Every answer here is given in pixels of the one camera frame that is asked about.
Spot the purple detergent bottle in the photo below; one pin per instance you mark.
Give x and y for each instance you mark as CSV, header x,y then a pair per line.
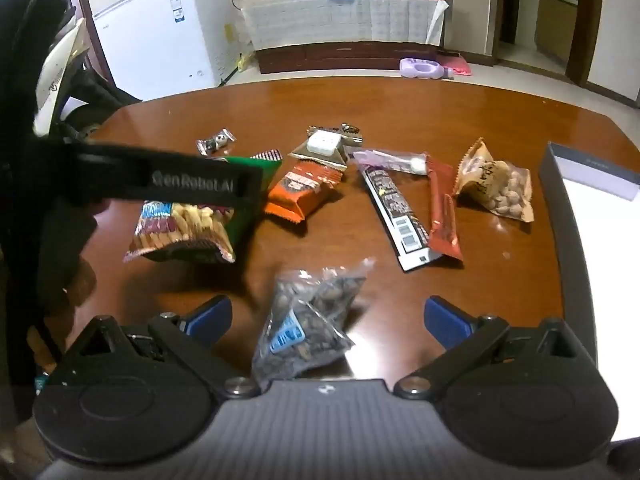
x,y
422,69

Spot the tan peanut packet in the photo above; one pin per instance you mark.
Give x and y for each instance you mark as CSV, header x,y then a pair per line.
x,y
500,187

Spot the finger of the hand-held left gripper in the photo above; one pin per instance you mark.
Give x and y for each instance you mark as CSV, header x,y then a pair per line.
x,y
190,180

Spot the grey cardboard box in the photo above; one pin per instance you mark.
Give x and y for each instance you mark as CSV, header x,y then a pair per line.
x,y
600,240

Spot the small white case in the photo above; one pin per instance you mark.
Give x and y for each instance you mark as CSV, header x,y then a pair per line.
x,y
322,143

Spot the clear plastic wrapper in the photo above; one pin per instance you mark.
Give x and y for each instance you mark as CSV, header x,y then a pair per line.
x,y
390,161

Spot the dark wooden tv cabinet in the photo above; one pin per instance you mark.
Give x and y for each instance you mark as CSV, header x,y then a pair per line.
x,y
340,57

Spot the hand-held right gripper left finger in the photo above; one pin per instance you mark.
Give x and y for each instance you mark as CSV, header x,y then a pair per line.
x,y
210,317

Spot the orange snack packet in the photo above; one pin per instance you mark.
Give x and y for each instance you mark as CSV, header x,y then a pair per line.
x,y
297,190

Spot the panda toy clear packet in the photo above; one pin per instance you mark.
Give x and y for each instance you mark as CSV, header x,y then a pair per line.
x,y
216,142

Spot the white chest freezer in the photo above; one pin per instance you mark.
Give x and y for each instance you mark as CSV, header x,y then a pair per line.
x,y
160,35

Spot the green snack packet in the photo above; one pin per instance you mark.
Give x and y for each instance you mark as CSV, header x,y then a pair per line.
x,y
185,232

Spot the wooden kitchen cabinet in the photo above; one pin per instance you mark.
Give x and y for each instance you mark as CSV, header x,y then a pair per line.
x,y
555,25

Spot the clear sunflower seed bag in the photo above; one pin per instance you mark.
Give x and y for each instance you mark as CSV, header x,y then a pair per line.
x,y
305,320

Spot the gold foil snack packet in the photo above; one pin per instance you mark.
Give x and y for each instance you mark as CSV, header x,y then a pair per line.
x,y
337,160

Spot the long black snack packet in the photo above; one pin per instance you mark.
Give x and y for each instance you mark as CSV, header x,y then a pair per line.
x,y
395,210

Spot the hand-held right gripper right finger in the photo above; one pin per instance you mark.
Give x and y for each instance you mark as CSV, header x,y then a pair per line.
x,y
447,321

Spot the person's left hand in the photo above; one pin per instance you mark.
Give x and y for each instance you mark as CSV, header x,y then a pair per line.
x,y
67,280

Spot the long red snack packet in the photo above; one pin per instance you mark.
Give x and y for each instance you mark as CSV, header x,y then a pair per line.
x,y
444,210

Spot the yellow floor item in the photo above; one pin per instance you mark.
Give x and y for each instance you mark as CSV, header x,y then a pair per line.
x,y
243,61

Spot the electric scooter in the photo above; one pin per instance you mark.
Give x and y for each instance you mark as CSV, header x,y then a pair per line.
x,y
55,75

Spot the pink floor cloth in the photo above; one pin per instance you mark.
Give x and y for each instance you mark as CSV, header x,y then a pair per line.
x,y
457,64

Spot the cloth covered tv cabinet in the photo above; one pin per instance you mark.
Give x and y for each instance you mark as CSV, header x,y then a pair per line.
x,y
345,17

